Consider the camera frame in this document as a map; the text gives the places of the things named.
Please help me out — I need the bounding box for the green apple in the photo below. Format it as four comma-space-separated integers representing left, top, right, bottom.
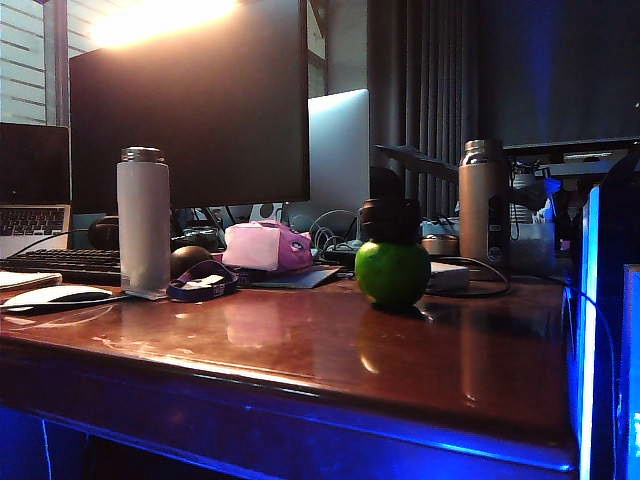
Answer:
353, 240, 432, 308

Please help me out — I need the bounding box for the bronze thermos bottle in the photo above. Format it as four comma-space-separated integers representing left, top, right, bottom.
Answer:
458, 139, 512, 267

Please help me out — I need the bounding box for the white thermos bottle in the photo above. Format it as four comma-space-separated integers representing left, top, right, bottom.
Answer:
116, 146, 172, 297

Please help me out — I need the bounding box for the dark grey pad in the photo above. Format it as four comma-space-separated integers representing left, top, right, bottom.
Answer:
248, 266, 344, 291

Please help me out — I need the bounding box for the pink plush pouch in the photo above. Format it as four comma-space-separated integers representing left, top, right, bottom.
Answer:
221, 219, 316, 274

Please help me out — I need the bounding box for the silver laptop lid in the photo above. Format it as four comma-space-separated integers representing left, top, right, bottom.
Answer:
283, 88, 372, 232

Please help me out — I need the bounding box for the small copper tin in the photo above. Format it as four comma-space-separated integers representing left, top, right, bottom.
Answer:
422, 233, 460, 258

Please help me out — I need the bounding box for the black tilted stand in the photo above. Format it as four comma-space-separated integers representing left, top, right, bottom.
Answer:
372, 144, 460, 178

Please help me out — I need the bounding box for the dark brown ball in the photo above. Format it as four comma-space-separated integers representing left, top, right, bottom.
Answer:
169, 244, 214, 279

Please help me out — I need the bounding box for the white power adapter box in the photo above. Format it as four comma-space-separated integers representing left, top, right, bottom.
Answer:
428, 261, 471, 293

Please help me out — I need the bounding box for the large black monitor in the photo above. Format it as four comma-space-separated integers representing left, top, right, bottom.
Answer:
69, 0, 312, 215

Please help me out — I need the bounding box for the dark grey curtain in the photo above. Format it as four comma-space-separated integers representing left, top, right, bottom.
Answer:
367, 0, 482, 222

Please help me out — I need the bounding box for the clear plastic container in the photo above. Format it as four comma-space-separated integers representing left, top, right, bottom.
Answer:
509, 222, 557, 274

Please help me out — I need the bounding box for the dark round speaker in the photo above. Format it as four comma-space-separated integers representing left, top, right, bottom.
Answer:
87, 215, 121, 250

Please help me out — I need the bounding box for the black keyboard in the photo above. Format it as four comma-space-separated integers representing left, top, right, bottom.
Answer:
0, 248, 123, 287

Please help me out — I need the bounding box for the white computer mouse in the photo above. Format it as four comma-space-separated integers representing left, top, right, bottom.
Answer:
1, 284, 115, 314

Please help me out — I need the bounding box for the silver open laptop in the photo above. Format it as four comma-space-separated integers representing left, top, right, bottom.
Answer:
0, 122, 73, 260

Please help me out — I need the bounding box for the beige notebook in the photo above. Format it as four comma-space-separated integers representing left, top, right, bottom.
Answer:
0, 270, 64, 293

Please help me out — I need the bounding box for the blue lit computer case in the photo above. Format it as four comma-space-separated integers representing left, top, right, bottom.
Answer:
563, 153, 640, 480

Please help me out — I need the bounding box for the white window blind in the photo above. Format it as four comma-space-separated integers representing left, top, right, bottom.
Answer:
0, 0, 69, 126

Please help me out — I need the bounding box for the white cable loop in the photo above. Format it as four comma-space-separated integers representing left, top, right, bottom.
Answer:
309, 209, 359, 252

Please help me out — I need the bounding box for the purple lanyard strap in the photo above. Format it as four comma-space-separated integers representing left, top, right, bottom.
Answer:
166, 259, 240, 303

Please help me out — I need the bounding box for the black cable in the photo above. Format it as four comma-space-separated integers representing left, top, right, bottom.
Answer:
424, 256, 513, 299

